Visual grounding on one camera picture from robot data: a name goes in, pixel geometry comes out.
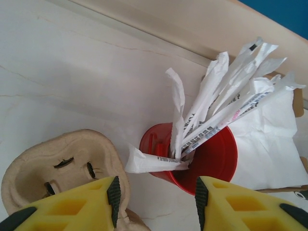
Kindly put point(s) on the red plastic straw cup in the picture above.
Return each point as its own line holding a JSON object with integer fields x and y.
{"x": 216, "y": 156}

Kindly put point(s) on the brown cardboard napkin box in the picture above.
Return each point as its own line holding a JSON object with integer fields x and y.
{"x": 298, "y": 103}

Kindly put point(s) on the beige pulp cup carrier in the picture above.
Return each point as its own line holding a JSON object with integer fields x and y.
{"x": 48, "y": 163}

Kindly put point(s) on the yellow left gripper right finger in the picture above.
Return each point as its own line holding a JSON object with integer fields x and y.
{"x": 240, "y": 211}

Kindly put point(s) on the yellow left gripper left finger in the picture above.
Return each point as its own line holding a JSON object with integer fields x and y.
{"x": 72, "y": 211}

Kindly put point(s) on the white wrapped straw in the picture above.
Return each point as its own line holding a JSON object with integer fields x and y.
{"x": 211, "y": 84}
{"x": 272, "y": 65}
{"x": 240, "y": 67}
{"x": 240, "y": 110}
{"x": 149, "y": 161}
{"x": 262, "y": 55}

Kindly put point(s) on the white paper napkin stack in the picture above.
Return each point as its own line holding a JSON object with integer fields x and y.
{"x": 264, "y": 149}

